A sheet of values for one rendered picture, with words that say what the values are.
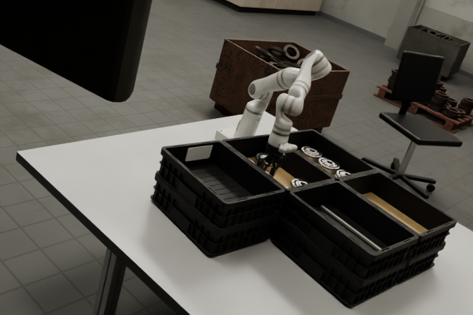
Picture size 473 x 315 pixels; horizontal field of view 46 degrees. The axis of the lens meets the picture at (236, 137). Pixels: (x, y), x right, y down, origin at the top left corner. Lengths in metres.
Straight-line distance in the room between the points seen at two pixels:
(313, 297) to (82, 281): 1.27
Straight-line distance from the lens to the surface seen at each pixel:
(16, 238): 3.05
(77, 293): 2.77
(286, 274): 2.01
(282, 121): 2.12
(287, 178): 2.35
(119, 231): 1.98
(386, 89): 7.23
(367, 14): 11.53
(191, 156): 2.18
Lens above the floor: 1.84
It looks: 23 degrees down
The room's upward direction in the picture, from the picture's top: 17 degrees clockwise
